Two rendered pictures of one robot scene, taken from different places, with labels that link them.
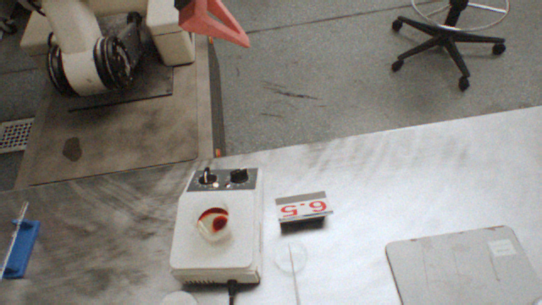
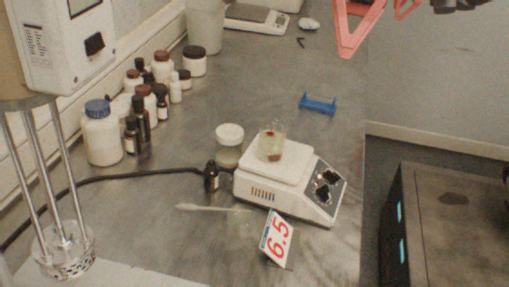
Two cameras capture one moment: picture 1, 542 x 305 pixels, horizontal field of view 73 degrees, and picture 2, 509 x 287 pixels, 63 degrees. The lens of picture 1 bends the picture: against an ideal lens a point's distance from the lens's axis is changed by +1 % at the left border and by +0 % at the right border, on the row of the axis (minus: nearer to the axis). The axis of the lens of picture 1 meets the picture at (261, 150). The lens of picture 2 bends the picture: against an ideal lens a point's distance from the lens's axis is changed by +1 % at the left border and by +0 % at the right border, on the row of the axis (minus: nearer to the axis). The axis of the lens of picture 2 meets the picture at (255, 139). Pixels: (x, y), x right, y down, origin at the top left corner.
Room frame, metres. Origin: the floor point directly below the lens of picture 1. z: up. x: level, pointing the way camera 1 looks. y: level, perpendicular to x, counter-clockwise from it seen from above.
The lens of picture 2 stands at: (0.26, -0.54, 1.32)
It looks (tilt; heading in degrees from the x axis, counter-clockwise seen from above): 36 degrees down; 98
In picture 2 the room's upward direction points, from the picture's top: 6 degrees clockwise
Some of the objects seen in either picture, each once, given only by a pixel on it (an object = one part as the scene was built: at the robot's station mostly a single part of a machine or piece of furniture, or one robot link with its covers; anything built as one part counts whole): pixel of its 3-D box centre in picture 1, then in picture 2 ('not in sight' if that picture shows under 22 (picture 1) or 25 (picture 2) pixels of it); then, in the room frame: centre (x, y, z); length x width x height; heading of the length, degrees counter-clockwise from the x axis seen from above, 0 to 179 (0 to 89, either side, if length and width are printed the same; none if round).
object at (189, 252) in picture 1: (213, 228); (276, 156); (0.22, 0.09, 0.83); 0.12 x 0.12 x 0.01; 80
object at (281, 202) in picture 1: (302, 206); (281, 238); (0.25, -0.05, 0.77); 0.09 x 0.06 x 0.04; 88
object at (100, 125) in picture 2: not in sight; (101, 131); (-0.14, 0.09, 0.81); 0.07 x 0.07 x 0.13
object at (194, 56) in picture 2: not in sight; (194, 61); (-0.09, 0.53, 0.79); 0.07 x 0.07 x 0.07
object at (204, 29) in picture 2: not in sight; (203, 25); (-0.12, 0.72, 0.82); 0.18 x 0.13 x 0.15; 130
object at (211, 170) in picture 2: not in sight; (211, 173); (0.10, 0.06, 0.79); 0.03 x 0.03 x 0.07
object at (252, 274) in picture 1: (220, 223); (286, 177); (0.24, 0.09, 0.79); 0.22 x 0.13 x 0.08; 170
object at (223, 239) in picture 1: (215, 223); (273, 142); (0.21, 0.08, 0.87); 0.06 x 0.05 x 0.08; 157
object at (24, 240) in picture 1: (17, 246); (318, 102); (0.29, 0.45, 0.77); 0.10 x 0.03 x 0.04; 173
